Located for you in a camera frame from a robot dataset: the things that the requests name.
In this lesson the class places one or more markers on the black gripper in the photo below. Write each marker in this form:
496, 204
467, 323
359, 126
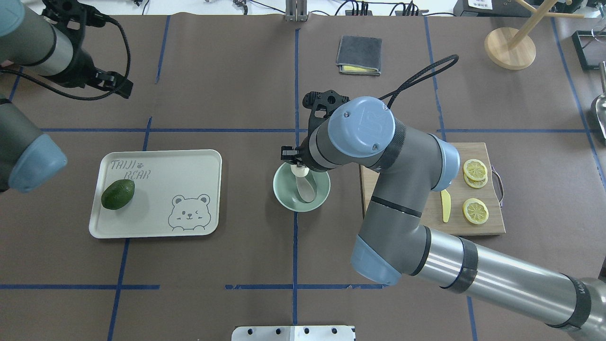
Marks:
289, 153

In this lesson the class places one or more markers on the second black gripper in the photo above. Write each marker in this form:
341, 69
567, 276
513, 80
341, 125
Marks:
84, 64

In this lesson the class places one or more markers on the white ceramic spoon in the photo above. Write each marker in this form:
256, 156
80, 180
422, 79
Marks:
304, 187

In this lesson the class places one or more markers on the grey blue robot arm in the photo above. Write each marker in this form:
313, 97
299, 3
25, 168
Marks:
392, 241

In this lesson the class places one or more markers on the second grey blue robot arm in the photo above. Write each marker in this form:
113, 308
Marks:
47, 49

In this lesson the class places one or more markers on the light green bowl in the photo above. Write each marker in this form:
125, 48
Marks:
285, 189

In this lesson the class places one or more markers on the grey folded cloth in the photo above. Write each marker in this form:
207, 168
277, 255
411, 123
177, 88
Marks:
360, 55

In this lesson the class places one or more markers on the cream bear serving tray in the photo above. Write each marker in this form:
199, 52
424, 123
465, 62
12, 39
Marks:
177, 193

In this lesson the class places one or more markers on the yellow plastic knife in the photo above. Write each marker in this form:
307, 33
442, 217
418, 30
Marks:
446, 202

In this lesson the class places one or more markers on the upper lemon slice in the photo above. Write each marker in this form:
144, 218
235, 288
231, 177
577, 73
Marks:
475, 170

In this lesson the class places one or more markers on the lemon slice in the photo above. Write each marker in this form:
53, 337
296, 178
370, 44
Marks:
475, 211
475, 170

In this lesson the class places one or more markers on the middle lemon slice underneath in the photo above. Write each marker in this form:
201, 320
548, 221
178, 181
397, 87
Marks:
475, 183

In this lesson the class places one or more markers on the green avocado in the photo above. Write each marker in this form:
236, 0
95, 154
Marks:
118, 194

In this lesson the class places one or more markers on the lower lemon slice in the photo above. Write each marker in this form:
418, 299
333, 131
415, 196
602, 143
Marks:
475, 211

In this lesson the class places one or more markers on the wooden stand with round base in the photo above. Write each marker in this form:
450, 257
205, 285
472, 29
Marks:
512, 48

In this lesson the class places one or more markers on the metal scoop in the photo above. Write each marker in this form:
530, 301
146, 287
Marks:
598, 107

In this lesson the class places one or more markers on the black tray at edge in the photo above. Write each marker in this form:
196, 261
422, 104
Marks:
591, 52

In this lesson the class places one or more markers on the grey metal mounting post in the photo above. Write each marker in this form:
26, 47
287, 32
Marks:
296, 11

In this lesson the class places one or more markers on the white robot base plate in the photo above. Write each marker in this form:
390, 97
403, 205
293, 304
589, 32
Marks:
329, 332

